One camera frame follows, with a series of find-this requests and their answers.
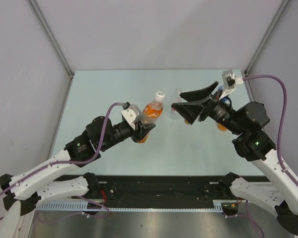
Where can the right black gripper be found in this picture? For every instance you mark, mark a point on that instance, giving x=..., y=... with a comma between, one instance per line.
x=191, y=110

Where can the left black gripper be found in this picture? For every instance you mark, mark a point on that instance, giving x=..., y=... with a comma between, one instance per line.
x=142, y=130

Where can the orange drink bottle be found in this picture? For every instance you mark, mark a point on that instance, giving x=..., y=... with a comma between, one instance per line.
x=153, y=110

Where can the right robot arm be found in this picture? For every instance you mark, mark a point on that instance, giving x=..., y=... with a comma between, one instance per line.
x=253, y=144

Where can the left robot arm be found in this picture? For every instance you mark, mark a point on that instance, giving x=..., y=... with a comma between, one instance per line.
x=40, y=185

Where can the blue drink bottle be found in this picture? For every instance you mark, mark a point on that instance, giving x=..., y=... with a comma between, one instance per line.
x=223, y=92

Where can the orange juice bottle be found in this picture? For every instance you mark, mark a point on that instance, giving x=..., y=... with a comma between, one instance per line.
x=221, y=127

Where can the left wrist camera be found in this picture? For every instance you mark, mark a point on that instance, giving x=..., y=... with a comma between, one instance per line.
x=131, y=114

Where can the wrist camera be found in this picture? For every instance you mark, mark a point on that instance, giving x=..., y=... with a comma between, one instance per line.
x=131, y=114
x=231, y=80

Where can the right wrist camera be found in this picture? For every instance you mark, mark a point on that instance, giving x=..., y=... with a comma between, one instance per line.
x=231, y=80

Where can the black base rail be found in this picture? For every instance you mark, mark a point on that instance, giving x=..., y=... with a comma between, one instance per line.
x=160, y=191

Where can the white cable duct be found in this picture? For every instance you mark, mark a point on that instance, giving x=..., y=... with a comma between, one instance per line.
x=84, y=206

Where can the right aluminium frame post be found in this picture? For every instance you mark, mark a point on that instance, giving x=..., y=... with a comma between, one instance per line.
x=282, y=8

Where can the aluminium frame post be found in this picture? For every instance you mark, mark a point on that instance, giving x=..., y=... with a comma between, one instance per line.
x=34, y=6
x=282, y=8

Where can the left aluminium frame post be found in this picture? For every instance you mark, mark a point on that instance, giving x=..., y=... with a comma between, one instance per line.
x=34, y=6

